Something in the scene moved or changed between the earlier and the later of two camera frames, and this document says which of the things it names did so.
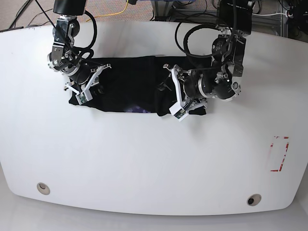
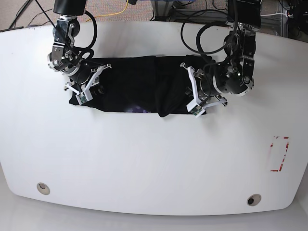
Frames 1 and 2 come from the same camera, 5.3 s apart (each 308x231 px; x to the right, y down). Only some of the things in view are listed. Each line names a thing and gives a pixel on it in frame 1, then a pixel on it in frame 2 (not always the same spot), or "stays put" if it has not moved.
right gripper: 188,107 to 196,108
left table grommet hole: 43,188 stays put
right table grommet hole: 253,199 stays put
